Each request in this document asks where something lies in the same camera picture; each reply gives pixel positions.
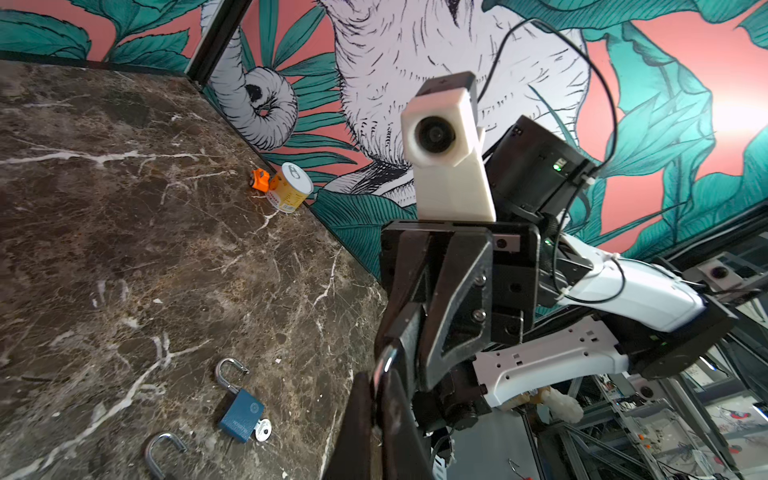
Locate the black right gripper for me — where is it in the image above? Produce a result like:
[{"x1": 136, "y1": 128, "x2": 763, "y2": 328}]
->
[{"x1": 375, "y1": 221, "x2": 540, "y2": 432}]

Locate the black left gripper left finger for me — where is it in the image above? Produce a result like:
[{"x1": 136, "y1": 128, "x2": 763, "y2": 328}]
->
[{"x1": 322, "y1": 372, "x2": 382, "y2": 480}]

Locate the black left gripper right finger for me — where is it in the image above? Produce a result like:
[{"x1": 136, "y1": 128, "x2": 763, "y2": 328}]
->
[{"x1": 377, "y1": 370, "x2": 433, "y2": 480}]

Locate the silver key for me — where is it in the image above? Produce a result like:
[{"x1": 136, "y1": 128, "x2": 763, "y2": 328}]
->
[{"x1": 253, "y1": 418, "x2": 272, "y2": 442}]

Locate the blue padlock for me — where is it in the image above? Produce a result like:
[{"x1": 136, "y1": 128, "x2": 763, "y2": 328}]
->
[
  {"x1": 143, "y1": 431, "x2": 189, "y2": 480},
  {"x1": 214, "y1": 357, "x2": 265, "y2": 444}
]

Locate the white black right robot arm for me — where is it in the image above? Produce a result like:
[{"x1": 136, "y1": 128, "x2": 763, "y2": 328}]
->
[{"x1": 371, "y1": 117, "x2": 736, "y2": 433}]

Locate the orange small object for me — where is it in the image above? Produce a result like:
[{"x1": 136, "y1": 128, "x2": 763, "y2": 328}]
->
[{"x1": 250, "y1": 168, "x2": 271, "y2": 193}]

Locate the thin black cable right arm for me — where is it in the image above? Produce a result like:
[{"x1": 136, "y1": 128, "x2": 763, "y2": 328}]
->
[{"x1": 477, "y1": 16, "x2": 628, "y2": 305}]

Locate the black corner frame post right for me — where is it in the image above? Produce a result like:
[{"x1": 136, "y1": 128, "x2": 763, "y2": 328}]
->
[{"x1": 185, "y1": 0, "x2": 252, "y2": 91}]

